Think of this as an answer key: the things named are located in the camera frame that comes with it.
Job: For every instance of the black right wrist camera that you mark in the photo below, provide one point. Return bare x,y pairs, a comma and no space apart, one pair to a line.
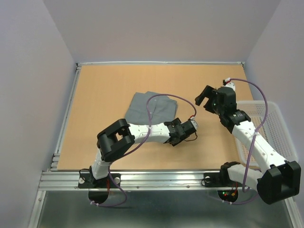
226,100

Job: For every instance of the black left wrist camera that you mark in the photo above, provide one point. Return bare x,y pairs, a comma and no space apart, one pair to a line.
188,128

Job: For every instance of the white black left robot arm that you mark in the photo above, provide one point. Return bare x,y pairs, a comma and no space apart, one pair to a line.
114,141

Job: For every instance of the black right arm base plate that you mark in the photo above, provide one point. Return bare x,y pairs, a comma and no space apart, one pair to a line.
213,181

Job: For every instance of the white perforated plastic basket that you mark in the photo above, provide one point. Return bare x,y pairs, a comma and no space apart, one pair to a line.
274,132

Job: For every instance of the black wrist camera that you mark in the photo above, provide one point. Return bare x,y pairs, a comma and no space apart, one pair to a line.
188,128
226,100

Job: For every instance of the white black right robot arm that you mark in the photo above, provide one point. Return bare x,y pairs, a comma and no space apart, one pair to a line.
277,178

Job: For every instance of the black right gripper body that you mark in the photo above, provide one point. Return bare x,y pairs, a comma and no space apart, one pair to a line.
211,105

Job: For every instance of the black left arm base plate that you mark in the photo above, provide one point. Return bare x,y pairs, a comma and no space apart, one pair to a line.
87,181

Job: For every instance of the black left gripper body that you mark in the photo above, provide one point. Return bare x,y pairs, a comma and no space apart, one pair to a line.
180,139

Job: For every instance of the grey long sleeve shirt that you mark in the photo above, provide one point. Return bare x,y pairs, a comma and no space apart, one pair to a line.
161,108

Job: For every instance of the aluminium front frame rail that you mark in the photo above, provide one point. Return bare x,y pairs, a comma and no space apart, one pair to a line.
131,180

